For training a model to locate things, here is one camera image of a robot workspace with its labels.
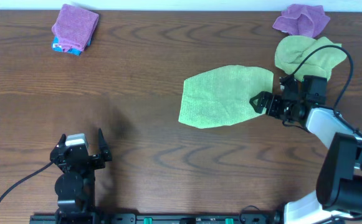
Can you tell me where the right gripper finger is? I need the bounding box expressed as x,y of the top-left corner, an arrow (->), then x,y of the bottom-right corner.
249,98 -> 272,114
250,91 -> 273,101

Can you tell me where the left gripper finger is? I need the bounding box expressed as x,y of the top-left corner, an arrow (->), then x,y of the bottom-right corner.
98,128 -> 112,162
56,134 -> 67,149

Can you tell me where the light green cloth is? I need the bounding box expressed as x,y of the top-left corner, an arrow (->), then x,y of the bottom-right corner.
178,65 -> 274,129

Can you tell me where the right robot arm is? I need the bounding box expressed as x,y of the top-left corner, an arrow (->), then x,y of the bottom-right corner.
249,75 -> 362,223

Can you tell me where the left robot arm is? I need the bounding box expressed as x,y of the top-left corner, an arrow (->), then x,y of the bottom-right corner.
50,129 -> 112,223

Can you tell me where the olive green crumpled cloth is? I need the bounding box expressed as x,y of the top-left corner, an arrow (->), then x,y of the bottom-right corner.
275,35 -> 346,81

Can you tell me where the crumpled purple cloth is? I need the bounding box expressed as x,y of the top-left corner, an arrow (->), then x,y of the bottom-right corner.
272,4 -> 330,38

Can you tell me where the folded blue cloth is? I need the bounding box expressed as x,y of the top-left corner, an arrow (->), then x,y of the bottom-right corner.
51,36 -> 92,56

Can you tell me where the folded purple cloth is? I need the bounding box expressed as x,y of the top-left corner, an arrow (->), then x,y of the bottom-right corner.
52,4 -> 99,52

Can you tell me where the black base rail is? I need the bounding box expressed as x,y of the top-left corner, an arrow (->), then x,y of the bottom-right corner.
29,212 -> 284,224

